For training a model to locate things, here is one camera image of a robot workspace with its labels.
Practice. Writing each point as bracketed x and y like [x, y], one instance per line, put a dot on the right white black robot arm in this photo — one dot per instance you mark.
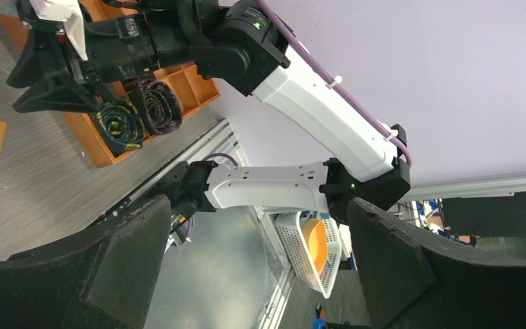
[249, 47]

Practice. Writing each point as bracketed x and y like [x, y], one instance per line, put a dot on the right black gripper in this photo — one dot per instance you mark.
[119, 48]

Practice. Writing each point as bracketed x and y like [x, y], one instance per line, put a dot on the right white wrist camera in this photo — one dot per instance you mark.
[69, 13]

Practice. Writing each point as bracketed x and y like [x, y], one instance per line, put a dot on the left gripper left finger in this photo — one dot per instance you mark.
[101, 277]

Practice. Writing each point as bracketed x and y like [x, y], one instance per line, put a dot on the rolled dark belt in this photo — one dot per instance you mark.
[120, 126]
[158, 106]

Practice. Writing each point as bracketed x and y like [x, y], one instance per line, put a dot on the orange bowl in basket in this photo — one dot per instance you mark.
[315, 237]

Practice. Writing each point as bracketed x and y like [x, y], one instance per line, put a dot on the rolled dark belt right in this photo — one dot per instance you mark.
[158, 106]

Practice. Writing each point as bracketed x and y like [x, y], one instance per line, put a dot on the rolled dark belt left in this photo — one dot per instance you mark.
[120, 126]

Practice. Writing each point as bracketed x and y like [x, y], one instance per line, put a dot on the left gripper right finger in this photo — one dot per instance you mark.
[412, 278]

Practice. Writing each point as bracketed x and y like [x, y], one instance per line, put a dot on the white perforated plastic basket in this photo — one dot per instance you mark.
[289, 228]

